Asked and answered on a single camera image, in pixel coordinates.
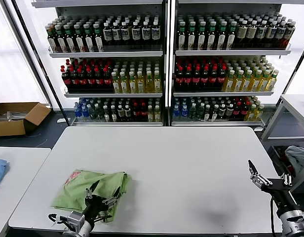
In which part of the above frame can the red cloth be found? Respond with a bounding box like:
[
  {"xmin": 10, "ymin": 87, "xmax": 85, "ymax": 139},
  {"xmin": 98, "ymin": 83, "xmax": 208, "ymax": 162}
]
[{"xmin": 280, "ymin": 147, "xmax": 295, "ymax": 176}]

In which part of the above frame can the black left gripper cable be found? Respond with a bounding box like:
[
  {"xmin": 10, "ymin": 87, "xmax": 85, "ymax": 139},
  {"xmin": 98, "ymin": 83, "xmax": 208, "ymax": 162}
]
[{"xmin": 94, "ymin": 215, "xmax": 113, "ymax": 223}]

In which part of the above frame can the grey frame side table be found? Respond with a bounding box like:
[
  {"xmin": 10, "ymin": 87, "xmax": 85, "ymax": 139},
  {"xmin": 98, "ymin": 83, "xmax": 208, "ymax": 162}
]
[{"xmin": 261, "ymin": 94, "xmax": 304, "ymax": 194}]

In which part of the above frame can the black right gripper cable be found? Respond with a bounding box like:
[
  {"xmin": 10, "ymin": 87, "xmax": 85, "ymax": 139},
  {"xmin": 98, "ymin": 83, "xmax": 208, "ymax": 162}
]
[{"xmin": 269, "ymin": 196, "xmax": 277, "ymax": 234}]

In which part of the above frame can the grey metal shelf rack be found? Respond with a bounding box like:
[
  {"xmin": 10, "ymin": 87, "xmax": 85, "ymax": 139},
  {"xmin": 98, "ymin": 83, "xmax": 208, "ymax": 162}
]
[
  {"xmin": 31, "ymin": 0, "xmax": 168, "ymax": 127},
  {"xmin": 171, "ymin": 0, "xmax": 292, "ymax": 128}
]

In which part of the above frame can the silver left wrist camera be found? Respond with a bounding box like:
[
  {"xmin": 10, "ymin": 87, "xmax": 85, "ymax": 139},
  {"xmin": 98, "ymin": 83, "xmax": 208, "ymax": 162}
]
[{"xmin": 67, "ymin": 211, "xmax": 85, "ymax": 233}]

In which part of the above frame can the dark bottle cream label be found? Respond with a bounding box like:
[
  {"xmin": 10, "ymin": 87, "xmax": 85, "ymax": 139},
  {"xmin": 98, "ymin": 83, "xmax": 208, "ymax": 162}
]
[
  {"xmin": 236, "ymin": 20, "xmax": 248, "ymax": 49},
  {"xmin": 246, "ymin": 20, "xmax": 258, "ymax": 49}
]

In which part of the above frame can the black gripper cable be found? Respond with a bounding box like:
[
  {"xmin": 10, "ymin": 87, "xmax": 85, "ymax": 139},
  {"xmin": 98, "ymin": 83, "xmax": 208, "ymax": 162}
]
[
  {"xmin": 94, "ymin": 215, "xmax": 113, "ymax": 223},
  {"xmin": 269, "ymin": 196, "xmax": 277, "ymax": 234}
]

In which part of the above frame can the black window frame post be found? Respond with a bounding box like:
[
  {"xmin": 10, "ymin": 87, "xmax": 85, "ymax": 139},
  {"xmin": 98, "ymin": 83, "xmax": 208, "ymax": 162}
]
[{"xmin": 9, "ymin": 0, "xmax": 68, "ymax": 118}]

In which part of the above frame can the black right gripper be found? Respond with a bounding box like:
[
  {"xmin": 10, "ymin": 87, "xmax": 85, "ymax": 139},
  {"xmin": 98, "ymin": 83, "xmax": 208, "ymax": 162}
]
[{"xmin": 248, "ymin": 159, "xmax": 301, "ymax": 216}]

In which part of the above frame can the brown cardboard box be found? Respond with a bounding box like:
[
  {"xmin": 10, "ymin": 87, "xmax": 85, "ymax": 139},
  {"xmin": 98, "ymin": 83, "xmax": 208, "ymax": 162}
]
[{"xmin": 0, "ymin": 102, "xmax": 52, "ymax": 137}]

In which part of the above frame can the dark bottle green cap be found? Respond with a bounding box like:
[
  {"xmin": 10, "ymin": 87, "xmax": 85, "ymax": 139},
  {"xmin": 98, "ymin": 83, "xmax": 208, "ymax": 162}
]
[
  {"xmin": 54, "ymin": 24, "xmax": 67, "ymax": 53},
  {"xmin": 73, "ymin": 24, "xmax": 86, "ymax": 53},
  {"xmin": 197, "ymin": 21, "xmax": 207, "ymax": 50},
  {"xmin": 227, "ymin": 21, "xmax": 237, "ymax": 50},
  {"xmin": 217, "ymin": 21, "xmax": 228, "ymax": 50},
  {"xmin": 45, "ymin": 24, "xmax": 58, "ymax": 53},
  {"xmin": 63, "ymin": 24, "xmax": 76, "ymax": 53},
  {"xmin": 93, "ymin": 23, "xmax": 105, "ymax": 52},
  {"xmin": 187, "ymin": 21, "xmax": 197, "ymax": 50},
  {"xmin": 177, "ymin": 21, "xmax": 187, "ymax": 50},
  {"xmin": 207, "ymin": 21, "xmax": 217, "ymax": 50},
  {"xmin": 83, "ymin": 23, "xmax": 96, "ymax": 52}
]

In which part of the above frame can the grey window frame post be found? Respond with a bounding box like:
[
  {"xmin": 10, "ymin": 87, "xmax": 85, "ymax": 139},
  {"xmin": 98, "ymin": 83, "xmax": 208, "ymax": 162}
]
[{"xmin": 0, "ymin": 0, "xmax": 54, "ymax": 109}]

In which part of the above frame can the clear plastic packaging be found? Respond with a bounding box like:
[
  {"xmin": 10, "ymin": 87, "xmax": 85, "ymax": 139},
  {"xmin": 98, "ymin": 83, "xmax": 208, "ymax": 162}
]
[{"xmin": 0, "ymin": 111, "xmax": 32, "ymax": 122}]

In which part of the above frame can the cola bottle red cap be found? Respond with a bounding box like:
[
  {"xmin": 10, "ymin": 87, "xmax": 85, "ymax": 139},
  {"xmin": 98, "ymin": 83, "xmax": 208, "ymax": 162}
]
[
  {"xmin": 184, "ymin": 66, "xmax": 193, "ymax": 91},
  {"xmin": 209, "ymin": 66, "xmax": 219, "ymax": 91},
  {"xmin": 70, "ymin": 68, "xmax": 80, "ymax": 91},
  {"xmin": 241, "ymin": 101, "xmax": 249, "ymax": 121},
  {"xmin": 103, "ymin": 68, "xmax": 113, "ymax": 91},
  {"xmin": 140, "ymin": 102, "xmax": 148, "ymax": 122},
  {"xmin": 234, "ymin": 101, "xmax": 242, "ymax": 121},
  {"xmin": 78, "ymin": 68, "xmax": 88, "ymax": 91},
  {"xmin": 132, "ymin": 102, "xmax": 141, "ymax": 122},
  {"xmin": 175, "ymin": 66, "xmax": 185, "ymax": 91},
  {"xmin": 192, "ymin": 66, "xmax": 201, "ymax": 91},
  {"xmin": 86, "ymin": 68, "xmax": 96, "ymax": 91},
  {"xmin": 61, "ymin": 68, "xmax": 72, "ymax": 91},
  {"xmin": 200, "ymin": 66, "xmax": 210, "ymax": 91},
  {"xmin": 94, "ymin": 68, "xmax": 105, "ymax": 91},
  {"xmin": 217, "ymin": 66, "xmax": 227, "ymax": 91}
]

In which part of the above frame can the light green polo shirt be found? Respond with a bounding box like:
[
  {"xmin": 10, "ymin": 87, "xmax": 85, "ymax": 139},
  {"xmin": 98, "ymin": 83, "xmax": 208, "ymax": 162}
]
[{"xmin": 50, "ymin": 169, "xmax": 132, "ymax": 223}]

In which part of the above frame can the grey white cloth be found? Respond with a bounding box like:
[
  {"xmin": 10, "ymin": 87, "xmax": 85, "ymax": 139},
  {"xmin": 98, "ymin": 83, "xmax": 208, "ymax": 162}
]
[{"xmin": 284, "ymin": 145, "xmax": 304, "ymax": 176}]

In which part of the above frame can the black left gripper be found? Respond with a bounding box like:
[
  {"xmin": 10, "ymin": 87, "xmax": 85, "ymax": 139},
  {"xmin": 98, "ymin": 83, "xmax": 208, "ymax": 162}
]
[{"xmin": 82, "ymin": 180, "xmax": 121, "ymax": 226}]

